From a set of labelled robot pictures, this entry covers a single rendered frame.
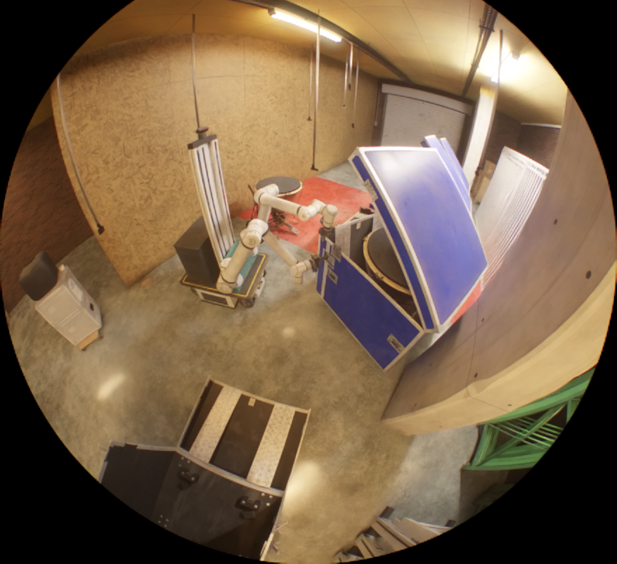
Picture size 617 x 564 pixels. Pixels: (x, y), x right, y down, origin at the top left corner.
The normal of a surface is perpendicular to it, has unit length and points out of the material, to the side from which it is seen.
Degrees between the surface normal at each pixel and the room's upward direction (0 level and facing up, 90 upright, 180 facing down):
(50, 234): 90
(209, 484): 0
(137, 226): 90
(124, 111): 90
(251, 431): 2
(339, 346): 0
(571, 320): 90
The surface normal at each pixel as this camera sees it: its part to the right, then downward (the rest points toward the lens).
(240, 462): 0.04, -0.76
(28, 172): 0.81, 0.40
